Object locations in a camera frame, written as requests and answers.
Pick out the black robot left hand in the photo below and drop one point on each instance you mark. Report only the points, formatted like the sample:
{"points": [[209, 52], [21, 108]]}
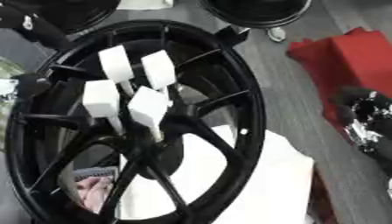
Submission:
{"points": [[30, 84]]}

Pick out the black round wheel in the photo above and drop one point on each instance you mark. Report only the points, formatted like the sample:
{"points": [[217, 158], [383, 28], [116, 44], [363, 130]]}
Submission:
{"points": [[260, 11], [76, 13]]}

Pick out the black spoked wheel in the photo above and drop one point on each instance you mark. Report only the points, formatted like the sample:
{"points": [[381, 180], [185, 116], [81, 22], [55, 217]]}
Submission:
{"points": [[240, 96]]}

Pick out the grey striped card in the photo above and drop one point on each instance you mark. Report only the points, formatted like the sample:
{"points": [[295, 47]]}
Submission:
{"points": [[94, 172]]}

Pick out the pink soft object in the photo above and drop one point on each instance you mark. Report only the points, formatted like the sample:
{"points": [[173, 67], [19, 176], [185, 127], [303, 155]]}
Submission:
{"points": [[96, 192]]}

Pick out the white sheet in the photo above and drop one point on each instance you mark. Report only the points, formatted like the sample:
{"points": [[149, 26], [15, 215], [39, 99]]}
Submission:
{"points": [[145, 4]]}

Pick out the small silver oval object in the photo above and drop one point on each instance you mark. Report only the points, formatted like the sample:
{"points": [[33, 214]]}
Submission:
{"points": [[276, 34]]}

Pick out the white cloth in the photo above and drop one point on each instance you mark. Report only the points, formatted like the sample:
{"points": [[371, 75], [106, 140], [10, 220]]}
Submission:
{"points": [[265, 180]]}

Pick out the red cloth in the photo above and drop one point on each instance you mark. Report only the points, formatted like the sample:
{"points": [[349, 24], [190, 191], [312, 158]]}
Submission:
{"points": [[357, 58]]}

